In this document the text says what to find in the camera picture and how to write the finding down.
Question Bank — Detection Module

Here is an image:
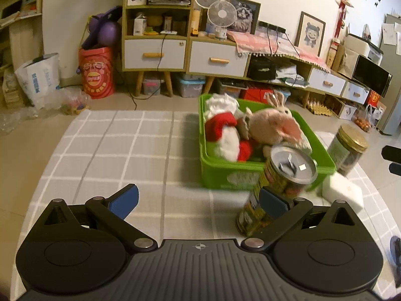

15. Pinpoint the bag of oranges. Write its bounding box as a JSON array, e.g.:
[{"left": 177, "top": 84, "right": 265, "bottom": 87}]
[{"left": 352, "top": 105, "right": 377, "bottom": 131}]

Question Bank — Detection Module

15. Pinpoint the white foam block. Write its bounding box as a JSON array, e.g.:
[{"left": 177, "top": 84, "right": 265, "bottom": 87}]
[{"left": 319, "top": 172, "right": 365, "bottom": 211}]

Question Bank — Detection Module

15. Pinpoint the long wooden tv cabinet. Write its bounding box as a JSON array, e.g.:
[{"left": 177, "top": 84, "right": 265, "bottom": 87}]
[{"left": 246, "top": 52, "right": 371, "bottom": 109}]

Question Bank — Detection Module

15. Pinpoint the red white santa plush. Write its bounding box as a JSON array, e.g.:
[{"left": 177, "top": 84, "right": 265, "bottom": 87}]
[{"left": 205, "top": 113, "right": 254, "bottom": 163}]

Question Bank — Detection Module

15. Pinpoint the printed tin can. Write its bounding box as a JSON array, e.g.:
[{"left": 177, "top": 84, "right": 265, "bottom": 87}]
[{"left": 236, "top": 144, "right": 319, "bottom": 238}]

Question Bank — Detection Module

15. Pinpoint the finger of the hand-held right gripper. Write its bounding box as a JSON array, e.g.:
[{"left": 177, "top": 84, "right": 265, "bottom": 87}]
[{"left": 381, "top": 145, "right": 401, "bottom": 177}]

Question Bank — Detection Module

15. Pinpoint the red printed bag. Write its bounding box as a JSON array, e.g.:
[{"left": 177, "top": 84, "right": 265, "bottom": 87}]
[{"left": 78, "top": 46, "right": 116, "bottom": 100}]

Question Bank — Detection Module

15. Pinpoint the framed cat picture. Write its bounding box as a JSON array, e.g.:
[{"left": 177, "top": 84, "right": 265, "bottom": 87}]
[{"left": 227, "top": 0, "right": 261, "bottom": 35}]

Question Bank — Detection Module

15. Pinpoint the blue lid storage box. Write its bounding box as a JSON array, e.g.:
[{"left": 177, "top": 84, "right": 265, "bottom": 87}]
[{"left": 175, "top": 73, "right": 206, "bottom": 99}]

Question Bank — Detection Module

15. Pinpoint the pink plush rabbit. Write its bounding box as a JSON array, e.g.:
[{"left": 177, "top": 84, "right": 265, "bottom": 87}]
[{"left": 245, "top": 107, "right": 313, "bottom": 152}]

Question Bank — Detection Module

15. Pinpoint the framed cartoon girl picture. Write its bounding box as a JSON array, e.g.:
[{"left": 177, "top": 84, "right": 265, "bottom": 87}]
[{"left": 296, "top": 11, "right": 327, "bottom": 58}]

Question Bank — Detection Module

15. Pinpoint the row of yellow bottles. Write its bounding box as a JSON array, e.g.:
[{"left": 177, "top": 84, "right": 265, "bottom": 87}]
[{"left": 307, "top": 98, "right": 334, "bottom": 117}]

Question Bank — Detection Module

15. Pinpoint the yellow bottle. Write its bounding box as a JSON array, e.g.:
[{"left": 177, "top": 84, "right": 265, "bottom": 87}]
[{"left": 191, "top": 9, "right": 201, "bottom": 37}]

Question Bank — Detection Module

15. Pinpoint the purple ball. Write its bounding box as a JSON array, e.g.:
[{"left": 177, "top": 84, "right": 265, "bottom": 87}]
[{"left": 97, "top": 22, "right": 120, "bottom": 48}]

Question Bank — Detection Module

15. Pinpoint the white printed sack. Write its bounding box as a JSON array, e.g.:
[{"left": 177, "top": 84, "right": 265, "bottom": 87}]
[{"left": 15, "top": 53, "right": 61, "bottom": 110}]

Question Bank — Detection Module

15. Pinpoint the clear jar gold lid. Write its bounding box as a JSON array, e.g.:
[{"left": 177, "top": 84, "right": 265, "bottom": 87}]
[{"left": 326, "top": 124, "right": 370, "bottom": 177}]

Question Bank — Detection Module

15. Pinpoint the red box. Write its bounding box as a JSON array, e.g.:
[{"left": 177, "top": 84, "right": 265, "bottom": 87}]
[{"left": 242, "top": 86, "right": 276, "bottom": 103}]

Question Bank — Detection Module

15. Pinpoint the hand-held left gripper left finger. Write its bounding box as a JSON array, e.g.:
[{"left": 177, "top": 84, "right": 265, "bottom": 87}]
[{"left": 44, "top": 183, "right": 159, "bottom": 253}]

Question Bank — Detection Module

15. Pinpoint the clear storage box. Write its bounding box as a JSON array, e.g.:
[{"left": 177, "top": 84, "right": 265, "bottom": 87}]
[{"left": 142, "top": 75, "right": 165, "bottom": 96}]

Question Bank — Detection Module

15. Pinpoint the grey refrigerator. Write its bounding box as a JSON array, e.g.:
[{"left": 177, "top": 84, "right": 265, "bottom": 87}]
[{"left": 375, "top": 14, "right": 401, "bottom": 136}]

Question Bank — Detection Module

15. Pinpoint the tall wooden shelf cabinet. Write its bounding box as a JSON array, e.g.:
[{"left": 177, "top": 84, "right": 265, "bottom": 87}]
[{"left": 122, "top": 0, "right": 249, "bottom": 98}]

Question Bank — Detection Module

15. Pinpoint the black microwave oven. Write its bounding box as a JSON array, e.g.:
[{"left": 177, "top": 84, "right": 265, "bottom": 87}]
[{"left": 351, "top": 55, "right": 393, "bottom": 98}]

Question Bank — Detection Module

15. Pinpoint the small white desk fan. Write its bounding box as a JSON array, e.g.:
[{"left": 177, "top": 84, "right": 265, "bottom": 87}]
[{"left": 207, "top": 1, "right": 237, "bottom": 40}]

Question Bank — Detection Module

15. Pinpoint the green plastic box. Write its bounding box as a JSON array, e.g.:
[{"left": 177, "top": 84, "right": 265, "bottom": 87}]
[{"left": 198, "top": 93, "right": 338, "bottom": 192}]

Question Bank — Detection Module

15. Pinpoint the black power strip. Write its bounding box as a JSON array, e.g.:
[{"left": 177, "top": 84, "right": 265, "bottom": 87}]
[{"left": 258, "top": 20, "right": 287, "bottom": 35}]

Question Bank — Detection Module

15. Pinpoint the wooden wall shelf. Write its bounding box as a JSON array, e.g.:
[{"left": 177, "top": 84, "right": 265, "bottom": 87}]
[{"left": 0, "top": 0, "right": 45, "bottom": 111}]

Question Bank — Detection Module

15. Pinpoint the pink fringed cloth runner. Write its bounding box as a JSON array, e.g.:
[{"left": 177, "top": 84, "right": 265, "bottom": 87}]
[{"left": 227, "top": 30, "right": 331, "bottom": 73}]

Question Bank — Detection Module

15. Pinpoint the white cardboard box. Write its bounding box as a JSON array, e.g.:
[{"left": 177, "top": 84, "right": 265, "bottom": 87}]
[{"left": 338, "top": 100, "right": 358, "bottom": 120}]

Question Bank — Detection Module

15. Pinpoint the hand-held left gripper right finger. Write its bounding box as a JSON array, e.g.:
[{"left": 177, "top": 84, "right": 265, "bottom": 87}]
[{"left": 241, "top": 186, "right": 358, "bottom": 252}]

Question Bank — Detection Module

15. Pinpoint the grey checked tablecloth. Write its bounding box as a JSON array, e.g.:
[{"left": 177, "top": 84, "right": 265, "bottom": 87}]
[{"left": 9, "top": 110, "right": 396, "bottom": 298}]

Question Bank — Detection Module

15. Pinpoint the white drawer wooden handle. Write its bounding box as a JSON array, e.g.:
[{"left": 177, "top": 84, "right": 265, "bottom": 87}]
[
  {"left": 188, "top": 41, "right": 249, "bottom": 78},
  {"left": 341, "top": 82, "right": 370, "bottom": 105},
  {"left": 307, "top": 68, "right": 347, "bottom": 97},
  {"left": 124, "top": 38, "right": 187, "bottom": 70}
]

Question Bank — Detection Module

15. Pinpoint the cream appliance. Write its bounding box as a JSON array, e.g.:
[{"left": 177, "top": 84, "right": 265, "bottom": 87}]
[{"left": 340, "top": 34, "right": 383, "bottom": 80}]

